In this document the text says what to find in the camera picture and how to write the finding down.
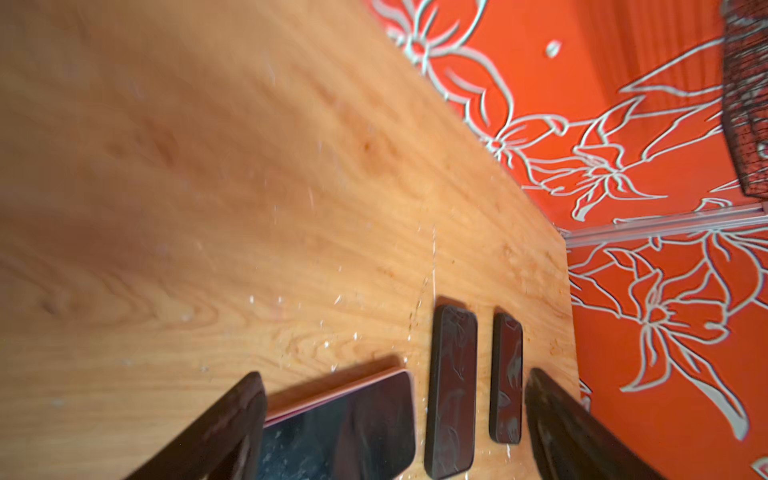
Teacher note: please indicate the black wire basket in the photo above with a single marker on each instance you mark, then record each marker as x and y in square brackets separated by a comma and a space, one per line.
[744, 100]

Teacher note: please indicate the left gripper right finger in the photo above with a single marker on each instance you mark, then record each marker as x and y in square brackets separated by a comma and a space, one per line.
[569, 443]

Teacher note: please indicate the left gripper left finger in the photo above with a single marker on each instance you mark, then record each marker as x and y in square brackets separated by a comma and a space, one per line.
[223, 443]

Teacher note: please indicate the dark phone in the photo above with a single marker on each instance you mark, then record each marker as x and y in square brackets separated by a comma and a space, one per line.
[506, 381]

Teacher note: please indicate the black phone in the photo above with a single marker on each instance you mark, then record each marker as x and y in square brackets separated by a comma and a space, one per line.
[451, 411]

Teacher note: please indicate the purple phone case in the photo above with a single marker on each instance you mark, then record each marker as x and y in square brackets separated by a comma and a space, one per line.
[366, 430]

